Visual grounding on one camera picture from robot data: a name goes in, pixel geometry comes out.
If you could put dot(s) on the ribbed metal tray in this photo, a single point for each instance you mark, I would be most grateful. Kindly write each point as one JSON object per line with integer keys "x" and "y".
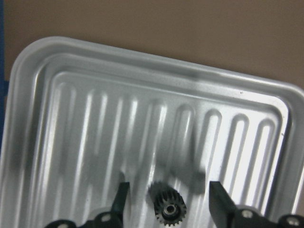
{"x": 82, "y": 117}

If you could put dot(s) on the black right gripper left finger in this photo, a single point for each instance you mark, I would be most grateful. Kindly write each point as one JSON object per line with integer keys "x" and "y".
{"x": 120, "y": 198}

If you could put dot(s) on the small black bearing gear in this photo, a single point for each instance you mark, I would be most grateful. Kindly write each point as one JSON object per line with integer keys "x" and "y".
{"x": 169, "y": 206}

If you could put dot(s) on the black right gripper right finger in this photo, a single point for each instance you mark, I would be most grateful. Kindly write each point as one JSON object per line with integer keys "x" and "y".
{"x": 221, "y": 206}

